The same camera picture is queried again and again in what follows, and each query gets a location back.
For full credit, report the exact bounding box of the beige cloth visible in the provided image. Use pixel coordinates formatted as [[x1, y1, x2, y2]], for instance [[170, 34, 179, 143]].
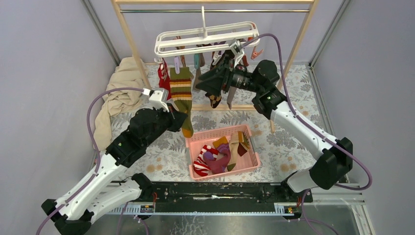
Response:
[[93, 57, 147, 151]]

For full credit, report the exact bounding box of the cream patterned sock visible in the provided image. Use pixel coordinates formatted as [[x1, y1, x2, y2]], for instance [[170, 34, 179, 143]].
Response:
[[192, 63, 202, 91]]

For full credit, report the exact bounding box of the red white santa sock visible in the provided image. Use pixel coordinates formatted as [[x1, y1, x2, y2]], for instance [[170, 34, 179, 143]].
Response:
[[193, 145, 219, 177]]

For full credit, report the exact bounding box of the white sock hanger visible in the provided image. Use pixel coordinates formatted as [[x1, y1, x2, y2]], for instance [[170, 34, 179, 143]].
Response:
[[154, 6, 259, 58]]

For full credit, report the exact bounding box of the orange clothes peg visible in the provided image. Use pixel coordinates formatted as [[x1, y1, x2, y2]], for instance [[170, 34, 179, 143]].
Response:
[[250, 47, 264, 60]]

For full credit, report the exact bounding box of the argyle brown sock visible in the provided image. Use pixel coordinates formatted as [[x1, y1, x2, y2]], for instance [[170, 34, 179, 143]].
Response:
[[206, 93, 222, 109]]

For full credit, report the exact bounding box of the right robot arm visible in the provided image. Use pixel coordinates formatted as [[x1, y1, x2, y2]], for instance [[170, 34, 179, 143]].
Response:
[[196, 59, 353, 202]]

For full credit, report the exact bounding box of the metal hanging rod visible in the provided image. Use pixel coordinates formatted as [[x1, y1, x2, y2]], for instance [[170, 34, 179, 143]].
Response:
[[120, 9, 309, 13]]

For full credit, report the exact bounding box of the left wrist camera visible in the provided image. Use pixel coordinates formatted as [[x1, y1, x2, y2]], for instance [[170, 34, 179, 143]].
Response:
[[142, 88, 170, 112]]

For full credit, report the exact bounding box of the beige striped patchwork sock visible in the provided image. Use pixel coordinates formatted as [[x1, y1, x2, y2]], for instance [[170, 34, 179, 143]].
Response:
[[227, 131, 250, 171]]

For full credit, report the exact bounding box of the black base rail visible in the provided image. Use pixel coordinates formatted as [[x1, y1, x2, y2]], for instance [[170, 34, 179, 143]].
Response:
[[107, 180, 314, 215]]

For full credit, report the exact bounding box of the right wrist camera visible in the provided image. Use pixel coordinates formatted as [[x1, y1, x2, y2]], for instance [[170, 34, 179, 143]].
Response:
[[229, 39, 245, 68]]

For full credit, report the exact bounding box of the red bear sock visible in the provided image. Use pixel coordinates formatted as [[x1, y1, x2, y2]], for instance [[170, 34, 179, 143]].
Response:
[[157, 59, 171, 100]]

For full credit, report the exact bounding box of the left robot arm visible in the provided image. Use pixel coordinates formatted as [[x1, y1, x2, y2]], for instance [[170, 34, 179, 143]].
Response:
[[42, 105, 188, 235]]

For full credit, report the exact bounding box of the pink plastic basket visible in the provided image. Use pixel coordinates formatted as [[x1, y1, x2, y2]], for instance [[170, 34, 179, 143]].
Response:
[[185, 125, 260, 181]]

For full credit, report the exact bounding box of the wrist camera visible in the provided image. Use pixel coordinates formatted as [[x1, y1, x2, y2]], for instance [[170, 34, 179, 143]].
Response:
[[142, 88, 170, 112], [229, 39, 245, 68]]

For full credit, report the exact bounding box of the green striped sock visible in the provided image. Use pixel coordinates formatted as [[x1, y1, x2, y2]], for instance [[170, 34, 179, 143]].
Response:
[[169, 67, 194, 138]]

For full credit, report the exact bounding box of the magenta yellow sock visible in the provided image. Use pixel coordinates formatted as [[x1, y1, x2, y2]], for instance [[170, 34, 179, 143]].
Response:
[[205, 137, 231, 174]]

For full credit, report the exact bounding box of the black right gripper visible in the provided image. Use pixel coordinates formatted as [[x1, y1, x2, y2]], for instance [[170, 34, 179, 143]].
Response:
[[195, 55, 262, 97]]

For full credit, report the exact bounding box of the teal clothes peg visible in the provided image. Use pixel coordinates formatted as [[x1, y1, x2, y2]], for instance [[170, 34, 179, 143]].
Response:
[[193, 53, 201, 70]]

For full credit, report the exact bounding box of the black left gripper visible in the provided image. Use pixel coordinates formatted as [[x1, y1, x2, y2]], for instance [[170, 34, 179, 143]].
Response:
[[143, 103, 188, 148]]

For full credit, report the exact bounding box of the wooden clothes rack frame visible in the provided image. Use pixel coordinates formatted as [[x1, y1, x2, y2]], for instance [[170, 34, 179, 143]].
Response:
[[110, 0, 320, 134]]

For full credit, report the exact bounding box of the grey sock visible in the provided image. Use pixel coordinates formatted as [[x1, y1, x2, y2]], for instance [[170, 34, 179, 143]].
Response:
[[227, 87, 236, 110]]

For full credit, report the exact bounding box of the lilac clothes peg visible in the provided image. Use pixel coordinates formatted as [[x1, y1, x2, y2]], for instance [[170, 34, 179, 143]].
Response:
[[174, 56, 180, 74]]

